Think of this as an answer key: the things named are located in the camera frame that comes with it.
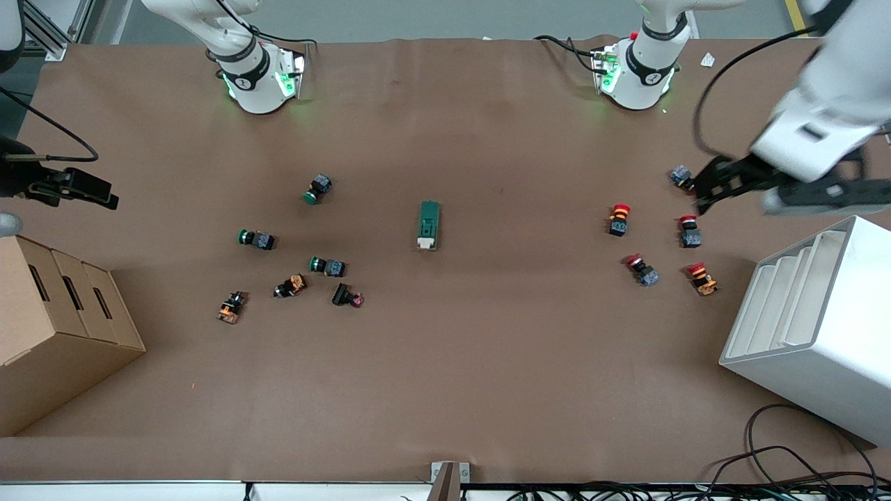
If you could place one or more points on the brown paper table cover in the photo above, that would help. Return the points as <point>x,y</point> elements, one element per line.
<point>487,362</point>

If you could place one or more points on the black block red button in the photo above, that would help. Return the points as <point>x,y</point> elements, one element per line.
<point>343,294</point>

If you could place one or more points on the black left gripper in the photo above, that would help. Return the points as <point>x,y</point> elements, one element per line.
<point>752,171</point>

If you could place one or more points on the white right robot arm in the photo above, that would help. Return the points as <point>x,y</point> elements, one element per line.
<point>254,90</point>

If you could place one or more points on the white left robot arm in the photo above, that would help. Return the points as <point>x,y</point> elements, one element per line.
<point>828,104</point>

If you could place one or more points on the aluminium frame profile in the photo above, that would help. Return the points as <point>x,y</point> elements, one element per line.
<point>49,35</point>

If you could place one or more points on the red mushroom button blue block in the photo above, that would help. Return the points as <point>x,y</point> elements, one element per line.
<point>644,273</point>
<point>681,175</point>
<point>690,235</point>

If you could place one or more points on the brown cardboard box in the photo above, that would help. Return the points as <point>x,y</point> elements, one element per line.
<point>49,362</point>

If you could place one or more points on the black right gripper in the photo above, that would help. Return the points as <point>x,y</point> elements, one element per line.
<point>15,177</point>

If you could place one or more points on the black button orange contact block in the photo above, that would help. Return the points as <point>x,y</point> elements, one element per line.
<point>291,285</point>
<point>231,307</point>

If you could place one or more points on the metal table edge bracket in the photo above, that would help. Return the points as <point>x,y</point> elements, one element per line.
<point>449,480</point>

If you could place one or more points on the small white paper scrap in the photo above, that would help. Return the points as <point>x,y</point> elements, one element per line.
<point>708,60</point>

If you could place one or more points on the red mushroom button orange block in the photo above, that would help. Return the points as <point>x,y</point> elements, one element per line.
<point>703,280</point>
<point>619,221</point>

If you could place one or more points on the white stepped plastic rack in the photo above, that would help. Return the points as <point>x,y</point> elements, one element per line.
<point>821,362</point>

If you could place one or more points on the green push button switch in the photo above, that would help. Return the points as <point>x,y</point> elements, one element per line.
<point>257,239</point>
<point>319,188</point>
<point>328,266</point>

